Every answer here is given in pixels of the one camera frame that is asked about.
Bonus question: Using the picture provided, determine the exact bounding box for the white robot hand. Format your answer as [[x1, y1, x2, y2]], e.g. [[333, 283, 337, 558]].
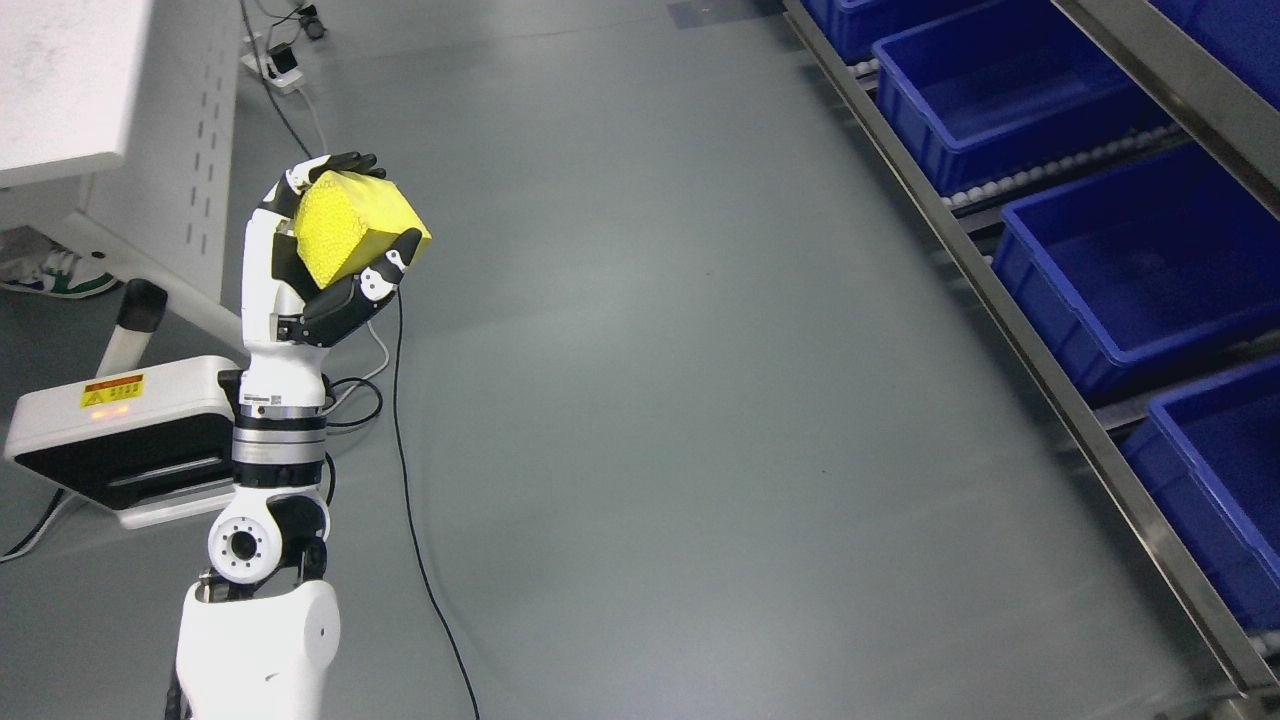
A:
[[241, 152, 424, 411]]

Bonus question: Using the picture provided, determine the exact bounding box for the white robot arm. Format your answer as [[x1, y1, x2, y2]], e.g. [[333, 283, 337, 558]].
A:
[[164, 152, 429, 719]]

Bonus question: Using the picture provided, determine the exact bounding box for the green white sneaker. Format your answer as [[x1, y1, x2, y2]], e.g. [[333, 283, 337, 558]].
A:
[[1, 247, 120, 300]]

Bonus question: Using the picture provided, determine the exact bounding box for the blue bin top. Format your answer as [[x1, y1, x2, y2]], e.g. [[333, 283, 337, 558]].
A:
[[872, 1, 1170, 196]]

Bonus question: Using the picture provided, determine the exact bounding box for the white power strip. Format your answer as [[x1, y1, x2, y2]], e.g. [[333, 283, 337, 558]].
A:
[[239, 35, 305, 95]]

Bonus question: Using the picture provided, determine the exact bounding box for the yellow foam block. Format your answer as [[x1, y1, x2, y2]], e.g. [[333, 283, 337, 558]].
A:
[[293, 170, 433, 290]]

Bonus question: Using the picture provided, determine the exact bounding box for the steel shelf rack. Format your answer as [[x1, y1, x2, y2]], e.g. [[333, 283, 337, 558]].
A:
[[785, 1, 1277, 719]]

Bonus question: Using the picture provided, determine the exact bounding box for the white machine with warning label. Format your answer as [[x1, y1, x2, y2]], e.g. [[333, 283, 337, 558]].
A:
[[3, 278, 246, 530]]

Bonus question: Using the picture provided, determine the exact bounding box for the black floor cable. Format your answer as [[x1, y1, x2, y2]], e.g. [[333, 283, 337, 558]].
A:
[[238, 0, 483, 720]]

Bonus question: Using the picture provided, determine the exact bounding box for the blue bin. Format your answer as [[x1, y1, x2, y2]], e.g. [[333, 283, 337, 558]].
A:
[[1121, 357, 1279, 632], [872, 1, 1170, 196], [992, 146, 1279, 404]]

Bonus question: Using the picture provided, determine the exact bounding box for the white workbench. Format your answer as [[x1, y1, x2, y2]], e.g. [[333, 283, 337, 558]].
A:
[[1, 1, 242, 350]]

